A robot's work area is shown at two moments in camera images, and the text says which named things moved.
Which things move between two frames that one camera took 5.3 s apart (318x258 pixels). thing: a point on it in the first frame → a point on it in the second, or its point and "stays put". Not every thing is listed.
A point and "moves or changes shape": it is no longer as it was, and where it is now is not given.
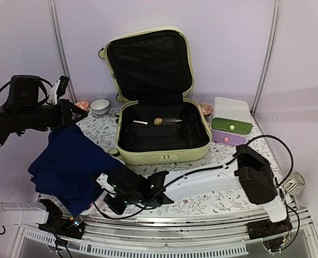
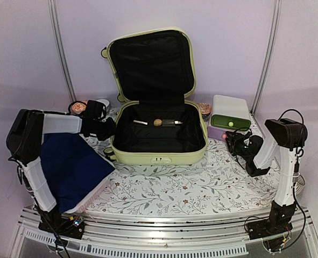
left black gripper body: x=32 y=115 → x=103 y=130
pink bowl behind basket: x=83 y=104 stays put
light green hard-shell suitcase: x=152 y=71 stays put
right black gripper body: x=132 y=196 → x=237 y=147
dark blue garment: x=67 y=166 moves or changes shape
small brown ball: x=158 y=121 stays put
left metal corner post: x=70 y=92 stays put
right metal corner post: x=269 y=55 stays put
